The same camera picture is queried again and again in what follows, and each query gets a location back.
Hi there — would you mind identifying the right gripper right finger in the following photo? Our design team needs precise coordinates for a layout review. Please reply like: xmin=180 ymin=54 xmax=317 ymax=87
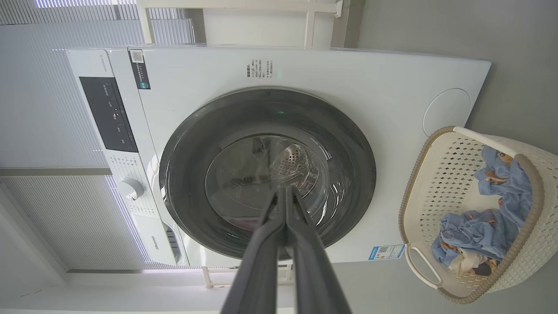
xmin=287 ymin=188 xmax=352 ymax=314

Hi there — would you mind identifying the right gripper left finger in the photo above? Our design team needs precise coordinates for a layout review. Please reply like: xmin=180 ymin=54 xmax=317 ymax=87
xmin=221 ymin=187 xmax=287 ymax=314

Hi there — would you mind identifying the dark round glass washer door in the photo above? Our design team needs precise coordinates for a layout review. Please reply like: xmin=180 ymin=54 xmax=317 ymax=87
xmin=159 ymin=86 xmax=377 ymax=261

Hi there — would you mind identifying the white front-load washing machine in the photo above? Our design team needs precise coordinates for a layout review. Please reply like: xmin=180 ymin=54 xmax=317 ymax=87
xmin=65 ymin=44 xmax=492 ymax=267

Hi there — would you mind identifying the black washer control panel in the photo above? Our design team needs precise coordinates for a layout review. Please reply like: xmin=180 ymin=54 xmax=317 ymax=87
xmin=79 ymin=77 xmax=139 ymax=153

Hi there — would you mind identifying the blue energy label sticker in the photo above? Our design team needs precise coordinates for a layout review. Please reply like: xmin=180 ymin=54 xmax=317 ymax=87
xmin=368 ymin=245 xmax=406 ymax=261

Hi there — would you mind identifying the white detergent drawer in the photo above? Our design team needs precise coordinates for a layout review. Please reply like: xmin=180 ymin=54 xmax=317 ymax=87
xmin=131 ymin=214 xmax=189 ymax=266

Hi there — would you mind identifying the white round control knob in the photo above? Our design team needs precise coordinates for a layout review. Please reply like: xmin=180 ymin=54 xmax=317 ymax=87
xmin=117 ymin=177 xmax=145 ymax=201

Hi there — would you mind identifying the cream perforated laundry basket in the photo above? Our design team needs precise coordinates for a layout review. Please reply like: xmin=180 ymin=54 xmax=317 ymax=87
xmin=399 ymin=126 xmax=558 ymax=304

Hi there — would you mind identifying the round white filter cover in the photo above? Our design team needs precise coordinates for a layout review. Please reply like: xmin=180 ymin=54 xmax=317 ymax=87
xmin=422 ymin=88 xmax=471 ymax=137

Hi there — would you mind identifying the black QR code sticker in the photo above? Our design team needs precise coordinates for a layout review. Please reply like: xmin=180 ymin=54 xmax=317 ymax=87
xmin=129 ymin=49 xmax=151 ymax=90

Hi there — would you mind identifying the white metal frame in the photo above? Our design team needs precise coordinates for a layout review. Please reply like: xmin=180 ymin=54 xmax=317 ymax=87
xmin=136 ymin=0 xmax=345 ymax=49
xmin=201 ymin=262 xmax=293 ymax=288

